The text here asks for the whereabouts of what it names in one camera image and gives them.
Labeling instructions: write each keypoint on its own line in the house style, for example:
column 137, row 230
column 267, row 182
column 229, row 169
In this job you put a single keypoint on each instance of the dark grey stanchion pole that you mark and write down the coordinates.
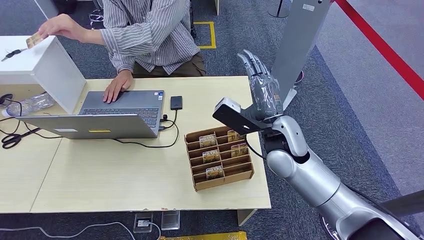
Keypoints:
column 407, row 203

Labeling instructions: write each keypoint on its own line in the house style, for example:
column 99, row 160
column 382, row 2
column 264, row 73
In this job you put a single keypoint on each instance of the black keys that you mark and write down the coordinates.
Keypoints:
column 12, row 54

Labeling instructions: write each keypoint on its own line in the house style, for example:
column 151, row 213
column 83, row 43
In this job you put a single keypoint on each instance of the person's right hand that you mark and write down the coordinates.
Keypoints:
column 116, row 86

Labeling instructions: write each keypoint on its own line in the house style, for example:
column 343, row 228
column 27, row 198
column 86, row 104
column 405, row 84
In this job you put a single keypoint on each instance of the white furniture panel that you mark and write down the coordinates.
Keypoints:
column 46, row 6

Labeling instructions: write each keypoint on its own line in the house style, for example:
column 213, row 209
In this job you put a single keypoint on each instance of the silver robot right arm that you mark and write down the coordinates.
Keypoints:
column 311, row 179

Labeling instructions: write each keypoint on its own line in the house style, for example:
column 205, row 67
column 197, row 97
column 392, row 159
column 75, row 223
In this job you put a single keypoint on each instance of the black stanchion with round base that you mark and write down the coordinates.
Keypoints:
column 280, row 12

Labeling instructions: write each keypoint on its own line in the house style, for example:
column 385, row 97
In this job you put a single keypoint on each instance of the person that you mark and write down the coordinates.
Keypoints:
column 155, row 33

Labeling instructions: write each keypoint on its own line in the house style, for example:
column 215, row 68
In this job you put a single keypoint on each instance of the black scissors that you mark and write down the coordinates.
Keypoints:
column 13, row 139

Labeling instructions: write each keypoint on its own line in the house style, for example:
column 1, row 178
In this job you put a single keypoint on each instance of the grey pillar stand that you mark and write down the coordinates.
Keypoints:
column 298, row 43

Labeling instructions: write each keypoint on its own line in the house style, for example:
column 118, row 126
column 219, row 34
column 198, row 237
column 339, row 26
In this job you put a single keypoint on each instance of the chrome round stanchion base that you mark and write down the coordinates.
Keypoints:
column 325, row 228

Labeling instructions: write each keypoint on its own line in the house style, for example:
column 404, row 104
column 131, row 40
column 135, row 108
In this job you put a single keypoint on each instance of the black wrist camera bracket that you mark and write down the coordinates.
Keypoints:
column 232, row 116

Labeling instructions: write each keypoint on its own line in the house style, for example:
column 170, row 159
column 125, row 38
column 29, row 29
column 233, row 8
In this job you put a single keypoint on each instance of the person's left hand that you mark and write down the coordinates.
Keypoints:
column 64, row 26

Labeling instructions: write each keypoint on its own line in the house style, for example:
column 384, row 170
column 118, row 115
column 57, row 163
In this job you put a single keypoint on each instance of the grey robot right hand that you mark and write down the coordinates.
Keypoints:
column 265, row 96

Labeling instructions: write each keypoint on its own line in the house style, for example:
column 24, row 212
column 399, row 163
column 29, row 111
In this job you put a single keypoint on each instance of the hotel key card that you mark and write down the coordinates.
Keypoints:
column 33, row 41
column 207, row 141
column 214, row 173
column 234, row 136
column 211, row 156
column 239, row 150

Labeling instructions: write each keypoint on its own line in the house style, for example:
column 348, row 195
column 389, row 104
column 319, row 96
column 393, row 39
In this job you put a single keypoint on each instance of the brown cardboard card holder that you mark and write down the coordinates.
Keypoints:
column 228, row 180

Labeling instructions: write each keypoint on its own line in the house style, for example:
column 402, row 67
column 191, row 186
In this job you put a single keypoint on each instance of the empty floor socket box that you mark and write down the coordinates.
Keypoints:
column 170, row 220

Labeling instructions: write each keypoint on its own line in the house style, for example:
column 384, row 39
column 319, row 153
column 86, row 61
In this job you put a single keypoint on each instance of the red barrier belt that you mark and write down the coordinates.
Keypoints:
column 381, row 46

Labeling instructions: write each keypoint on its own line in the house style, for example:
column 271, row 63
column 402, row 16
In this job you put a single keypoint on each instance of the black round object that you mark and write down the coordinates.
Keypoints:
column 4, row 100

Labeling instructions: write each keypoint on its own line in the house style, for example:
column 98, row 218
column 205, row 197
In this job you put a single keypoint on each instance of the grey laptop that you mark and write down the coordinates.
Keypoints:
column 99, row 126

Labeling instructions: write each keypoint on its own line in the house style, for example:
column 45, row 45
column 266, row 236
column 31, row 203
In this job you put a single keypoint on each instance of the chrome chair base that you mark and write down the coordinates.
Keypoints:
column 96, row 16

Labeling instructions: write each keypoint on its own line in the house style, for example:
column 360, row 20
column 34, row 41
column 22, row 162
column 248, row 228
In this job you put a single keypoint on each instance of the black external drive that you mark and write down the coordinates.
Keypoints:
column 176, row 102

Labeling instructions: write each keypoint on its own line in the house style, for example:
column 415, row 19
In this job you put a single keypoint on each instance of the floor socket box with plug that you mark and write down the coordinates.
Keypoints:
column 143, row 222

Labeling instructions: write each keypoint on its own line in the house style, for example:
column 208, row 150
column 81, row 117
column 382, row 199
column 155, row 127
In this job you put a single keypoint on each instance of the pale table leg panel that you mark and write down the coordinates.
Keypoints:
column 245, row 217

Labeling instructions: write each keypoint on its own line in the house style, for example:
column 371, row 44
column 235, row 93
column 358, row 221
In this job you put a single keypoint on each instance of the clear plastic bottle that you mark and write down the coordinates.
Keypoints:
column 30, row 104

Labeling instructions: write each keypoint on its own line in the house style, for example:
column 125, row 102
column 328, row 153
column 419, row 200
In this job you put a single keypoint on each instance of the yellow flat object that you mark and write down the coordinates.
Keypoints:
column 205, row 236

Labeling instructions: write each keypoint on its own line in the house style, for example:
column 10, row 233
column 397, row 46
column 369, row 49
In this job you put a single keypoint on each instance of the white box cabinet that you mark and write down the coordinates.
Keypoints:
column 39, row 66

